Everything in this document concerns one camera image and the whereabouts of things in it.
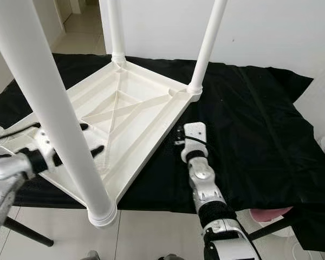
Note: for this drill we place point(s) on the white plastic table top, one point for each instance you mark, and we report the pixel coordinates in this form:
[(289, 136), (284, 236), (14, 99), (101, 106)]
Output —
[(141, 108)]

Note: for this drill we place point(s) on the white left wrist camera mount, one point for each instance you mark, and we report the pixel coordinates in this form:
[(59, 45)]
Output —
[(44, 143)]

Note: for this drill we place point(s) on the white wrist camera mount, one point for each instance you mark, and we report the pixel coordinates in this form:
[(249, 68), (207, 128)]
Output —
[(44, 143), (195, 132)]

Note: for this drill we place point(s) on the grey robot right foot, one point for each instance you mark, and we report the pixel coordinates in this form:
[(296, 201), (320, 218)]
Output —
[(170, 257)]

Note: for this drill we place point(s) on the grey robot left foot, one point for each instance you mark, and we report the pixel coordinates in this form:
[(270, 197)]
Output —
[(92, 255)]

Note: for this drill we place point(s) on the pink stool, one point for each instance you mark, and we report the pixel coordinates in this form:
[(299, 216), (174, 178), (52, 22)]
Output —
[(271, 213)]

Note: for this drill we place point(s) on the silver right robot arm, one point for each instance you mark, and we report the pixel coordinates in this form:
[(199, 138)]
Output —
[(203, 179)]

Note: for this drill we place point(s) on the black cloth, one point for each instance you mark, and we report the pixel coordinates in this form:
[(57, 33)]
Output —
[(254, 135)]

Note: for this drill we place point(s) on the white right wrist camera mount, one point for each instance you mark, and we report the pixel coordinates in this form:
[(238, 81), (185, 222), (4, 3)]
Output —
[(195, 132)]

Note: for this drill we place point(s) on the black metal stand leg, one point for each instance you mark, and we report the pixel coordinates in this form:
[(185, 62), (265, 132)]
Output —
[(28, 232), (271, 230)]

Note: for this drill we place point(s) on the grey robot foot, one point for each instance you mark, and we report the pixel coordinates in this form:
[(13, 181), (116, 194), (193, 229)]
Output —
[(170, 257), (92, 255)]

